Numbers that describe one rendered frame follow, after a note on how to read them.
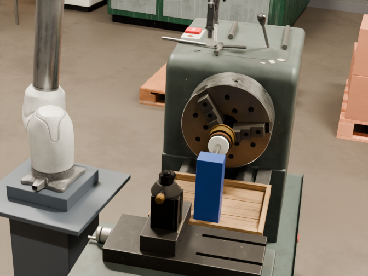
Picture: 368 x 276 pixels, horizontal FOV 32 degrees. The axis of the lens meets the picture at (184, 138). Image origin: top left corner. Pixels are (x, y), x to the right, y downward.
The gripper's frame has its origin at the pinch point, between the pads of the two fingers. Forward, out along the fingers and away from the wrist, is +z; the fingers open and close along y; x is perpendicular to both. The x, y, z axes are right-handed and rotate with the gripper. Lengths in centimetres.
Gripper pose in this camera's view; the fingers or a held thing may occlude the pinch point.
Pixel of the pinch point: (211, 35)
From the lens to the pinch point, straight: 244.6
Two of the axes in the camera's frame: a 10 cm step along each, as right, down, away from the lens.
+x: 9.8, 1.3, -1.7
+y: -2.1, 4.2, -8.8
